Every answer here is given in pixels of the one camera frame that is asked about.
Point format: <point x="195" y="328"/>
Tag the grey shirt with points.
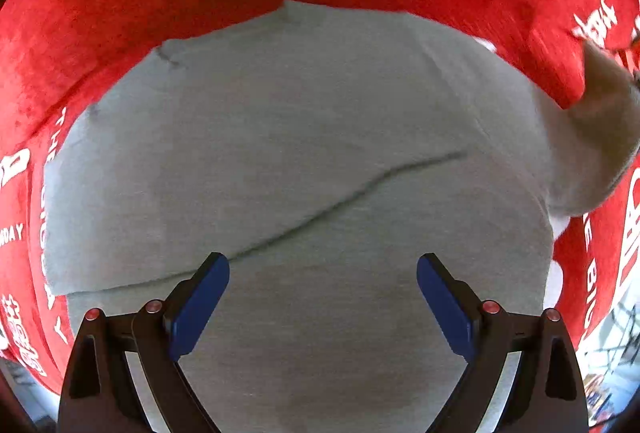
<point x="300" y="113"/>

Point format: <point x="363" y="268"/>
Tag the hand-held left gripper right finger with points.
<point x="445" y="308"/>

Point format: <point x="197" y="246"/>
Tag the black metal rack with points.
<point x="622" y="338"/>

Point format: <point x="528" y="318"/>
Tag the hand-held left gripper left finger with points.
<point x="197" y="308"/>

